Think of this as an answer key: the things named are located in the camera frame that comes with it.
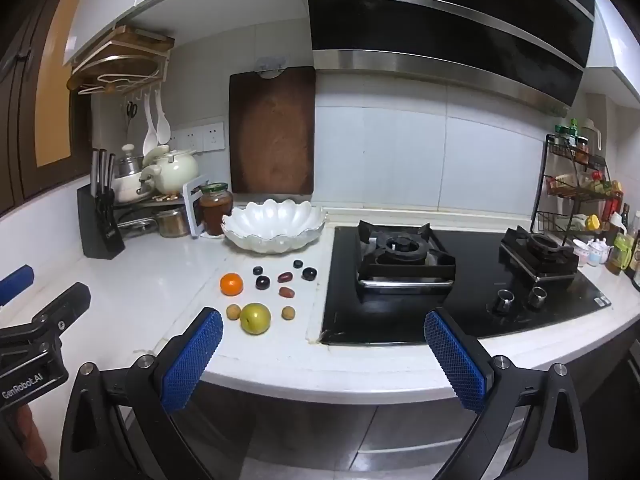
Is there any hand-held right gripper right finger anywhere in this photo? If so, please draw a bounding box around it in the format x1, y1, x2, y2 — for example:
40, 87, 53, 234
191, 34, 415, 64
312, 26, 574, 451
422, 307, 588, 480

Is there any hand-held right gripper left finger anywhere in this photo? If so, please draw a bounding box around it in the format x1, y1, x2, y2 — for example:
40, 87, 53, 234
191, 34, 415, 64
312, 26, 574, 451
59, 306, 226, 480

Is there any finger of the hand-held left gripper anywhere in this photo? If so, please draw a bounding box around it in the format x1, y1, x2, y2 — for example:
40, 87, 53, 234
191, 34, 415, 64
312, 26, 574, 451
0, 282, 92, 356
0, 266, 36, 307

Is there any green round fruit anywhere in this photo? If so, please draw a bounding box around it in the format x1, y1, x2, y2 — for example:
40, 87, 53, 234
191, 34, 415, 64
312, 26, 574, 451
240, 302, 272, 335

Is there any white scalloped bowl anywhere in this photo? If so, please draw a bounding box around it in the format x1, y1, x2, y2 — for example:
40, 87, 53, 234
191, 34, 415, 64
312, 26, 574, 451
221, 198, 328, 254

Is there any person's left hand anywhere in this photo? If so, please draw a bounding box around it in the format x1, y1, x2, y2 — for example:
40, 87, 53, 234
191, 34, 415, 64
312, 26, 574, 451
10, 402, 42, 466

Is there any black glass gas stove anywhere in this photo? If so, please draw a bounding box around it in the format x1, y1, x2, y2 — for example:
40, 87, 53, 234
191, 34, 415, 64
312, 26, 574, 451
320, 225, 612, 346

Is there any black knife block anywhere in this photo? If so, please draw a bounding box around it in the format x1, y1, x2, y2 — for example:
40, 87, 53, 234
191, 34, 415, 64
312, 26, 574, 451
76, 184, 126, 260

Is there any black burner grate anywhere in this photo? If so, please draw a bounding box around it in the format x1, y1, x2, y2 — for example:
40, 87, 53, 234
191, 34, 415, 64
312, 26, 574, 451
356, 220, 457, 303
498, 226, 581, 281

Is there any metal dish rack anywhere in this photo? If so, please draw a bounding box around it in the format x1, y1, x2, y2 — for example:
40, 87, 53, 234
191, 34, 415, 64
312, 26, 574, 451
112, 192, 193, 241

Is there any grey base cabinet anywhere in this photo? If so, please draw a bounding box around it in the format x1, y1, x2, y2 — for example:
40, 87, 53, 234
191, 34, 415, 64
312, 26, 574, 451
115, 330, 640, 480

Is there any steel lidded container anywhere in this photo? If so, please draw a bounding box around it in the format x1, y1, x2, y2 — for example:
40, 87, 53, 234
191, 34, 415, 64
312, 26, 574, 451
155, 207, 191, 238

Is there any small white lidded pot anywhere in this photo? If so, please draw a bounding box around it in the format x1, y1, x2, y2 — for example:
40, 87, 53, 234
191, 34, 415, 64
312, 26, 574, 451
112, 144, 162, 203

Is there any glass jar green lid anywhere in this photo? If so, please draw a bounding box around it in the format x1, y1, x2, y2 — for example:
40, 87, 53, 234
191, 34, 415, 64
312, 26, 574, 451
200, 182, 235, 237

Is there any white plastic stand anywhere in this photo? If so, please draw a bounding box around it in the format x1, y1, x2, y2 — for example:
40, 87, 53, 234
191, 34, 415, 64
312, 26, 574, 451
181, 175, 211, 238

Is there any brown wooden cabinet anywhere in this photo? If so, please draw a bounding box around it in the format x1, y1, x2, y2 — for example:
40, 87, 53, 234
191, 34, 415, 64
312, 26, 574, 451
0, 0, 93, 216

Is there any cream ceramic pot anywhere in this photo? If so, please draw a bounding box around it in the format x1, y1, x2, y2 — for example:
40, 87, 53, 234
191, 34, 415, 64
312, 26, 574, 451
150, 147, 199, 195

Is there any yellow green bottle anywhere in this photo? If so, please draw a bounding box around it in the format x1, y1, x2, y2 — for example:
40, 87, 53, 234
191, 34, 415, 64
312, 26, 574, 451
607, 232, 633, 276

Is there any dark glass bottle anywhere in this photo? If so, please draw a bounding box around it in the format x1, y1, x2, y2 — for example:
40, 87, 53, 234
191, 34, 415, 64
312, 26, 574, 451
625, 210, 640, 281

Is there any red sauce bottle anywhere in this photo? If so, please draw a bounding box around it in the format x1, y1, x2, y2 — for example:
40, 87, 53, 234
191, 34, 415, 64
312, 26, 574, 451
602, 180, 625, 226

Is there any brown wooden cutting board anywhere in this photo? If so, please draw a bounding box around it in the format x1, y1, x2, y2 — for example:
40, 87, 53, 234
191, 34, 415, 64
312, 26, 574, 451
229, 66, 317, 196

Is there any white jug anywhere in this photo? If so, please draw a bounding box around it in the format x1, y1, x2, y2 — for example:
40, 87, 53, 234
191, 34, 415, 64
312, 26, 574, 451
580, 119, 601, 151

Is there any black range hood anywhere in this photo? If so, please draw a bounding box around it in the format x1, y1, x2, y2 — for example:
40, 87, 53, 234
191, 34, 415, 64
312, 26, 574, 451
302, 0, 598, 118

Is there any black wire spice rack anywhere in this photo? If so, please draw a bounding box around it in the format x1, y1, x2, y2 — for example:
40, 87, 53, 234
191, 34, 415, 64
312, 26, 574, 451
530, 134, 623, 233

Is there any white wall socket panel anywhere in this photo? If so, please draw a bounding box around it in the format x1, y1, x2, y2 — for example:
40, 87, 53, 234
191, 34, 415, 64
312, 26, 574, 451
170, 121, 225, 153

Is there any white wire wall rack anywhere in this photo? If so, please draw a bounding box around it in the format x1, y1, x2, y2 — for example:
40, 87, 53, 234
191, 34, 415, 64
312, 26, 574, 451
66, 25, 176, 96

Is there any clear wall hook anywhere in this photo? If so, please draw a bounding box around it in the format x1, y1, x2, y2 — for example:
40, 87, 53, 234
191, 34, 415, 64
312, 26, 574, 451
255, 56, 287, 79

